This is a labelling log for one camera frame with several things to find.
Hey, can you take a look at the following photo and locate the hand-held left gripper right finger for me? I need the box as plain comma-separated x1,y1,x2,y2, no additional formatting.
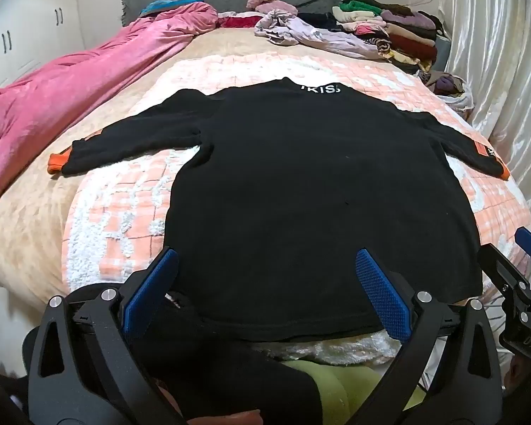
354,248,503,425

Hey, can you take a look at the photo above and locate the black sweater with orange cuffs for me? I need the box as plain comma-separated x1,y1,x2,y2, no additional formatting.
48,77,509,344

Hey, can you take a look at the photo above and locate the grey blue cloth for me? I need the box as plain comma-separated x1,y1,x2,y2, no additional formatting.
434,35,453,72

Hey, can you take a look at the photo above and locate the person's right hand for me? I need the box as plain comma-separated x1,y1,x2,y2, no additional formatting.
503,355,531,409

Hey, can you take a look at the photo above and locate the black cloth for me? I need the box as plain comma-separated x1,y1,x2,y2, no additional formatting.
137,292,324,425

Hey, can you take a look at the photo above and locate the white wardrobe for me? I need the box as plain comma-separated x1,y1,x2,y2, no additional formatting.
0,0,129,94

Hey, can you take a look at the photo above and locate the stack of folded clothes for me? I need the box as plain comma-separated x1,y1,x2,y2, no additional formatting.
332,0,445,74

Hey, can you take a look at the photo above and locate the orange white checked fleece blanket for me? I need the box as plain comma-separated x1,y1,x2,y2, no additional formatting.
62,51,531,364

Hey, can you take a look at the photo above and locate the red garment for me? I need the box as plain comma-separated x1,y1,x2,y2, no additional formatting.
219,14,266,29

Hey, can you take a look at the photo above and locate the pink duvet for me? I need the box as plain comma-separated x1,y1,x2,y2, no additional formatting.
0,2,219,215

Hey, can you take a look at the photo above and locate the person's left hand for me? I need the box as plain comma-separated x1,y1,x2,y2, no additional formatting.
159,401,263,425

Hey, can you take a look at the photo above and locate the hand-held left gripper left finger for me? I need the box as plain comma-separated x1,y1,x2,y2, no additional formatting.
27,248,180,425

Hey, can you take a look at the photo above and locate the white bag of clothes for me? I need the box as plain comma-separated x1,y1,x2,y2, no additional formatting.
418,70,475,113

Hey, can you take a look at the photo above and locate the white satin curtain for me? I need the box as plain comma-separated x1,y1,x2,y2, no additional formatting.
438,0,531,231

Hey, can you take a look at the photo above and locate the lilac crumpled garment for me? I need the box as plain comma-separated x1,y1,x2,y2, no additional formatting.
254,9,386,60

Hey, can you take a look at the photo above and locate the beige plush blanket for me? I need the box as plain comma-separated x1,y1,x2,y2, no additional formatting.
0,27,426,315

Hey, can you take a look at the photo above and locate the white lined cloth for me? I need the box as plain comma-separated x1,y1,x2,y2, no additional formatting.
480,290,514,355

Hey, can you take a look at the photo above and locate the dark navy garment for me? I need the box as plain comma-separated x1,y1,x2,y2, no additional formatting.
298,11,341,32

